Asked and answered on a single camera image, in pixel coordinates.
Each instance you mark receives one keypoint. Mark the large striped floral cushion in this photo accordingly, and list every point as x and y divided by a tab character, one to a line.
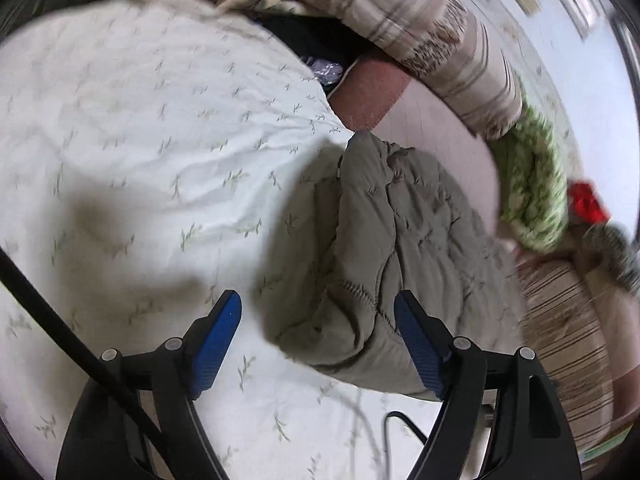
560	340

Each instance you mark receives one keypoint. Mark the black clothing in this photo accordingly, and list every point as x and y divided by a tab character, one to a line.
300	35

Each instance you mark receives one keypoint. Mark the silver plastic bag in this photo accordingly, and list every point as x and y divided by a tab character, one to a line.
326	69

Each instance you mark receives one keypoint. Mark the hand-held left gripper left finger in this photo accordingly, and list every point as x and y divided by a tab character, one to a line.
215	345

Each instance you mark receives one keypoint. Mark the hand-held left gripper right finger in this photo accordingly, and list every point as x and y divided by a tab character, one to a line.
420	345

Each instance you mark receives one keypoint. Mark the red object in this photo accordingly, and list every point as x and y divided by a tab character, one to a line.
587	202

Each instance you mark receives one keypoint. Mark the small striped floral pillow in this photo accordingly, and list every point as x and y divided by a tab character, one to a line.
450	50

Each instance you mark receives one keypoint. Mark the white leaf-print bed quilt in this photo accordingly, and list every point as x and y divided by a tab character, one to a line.
125	110

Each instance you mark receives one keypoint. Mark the houndstooth garment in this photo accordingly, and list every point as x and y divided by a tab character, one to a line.
612	252

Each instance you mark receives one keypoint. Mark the green patterned blanket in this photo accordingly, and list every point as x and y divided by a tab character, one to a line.
535	185

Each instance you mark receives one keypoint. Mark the pink and brown sofa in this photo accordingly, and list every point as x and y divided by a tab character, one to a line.
425	120

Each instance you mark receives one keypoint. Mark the olive hooded puffer jacket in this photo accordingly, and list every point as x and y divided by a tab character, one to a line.
390	220

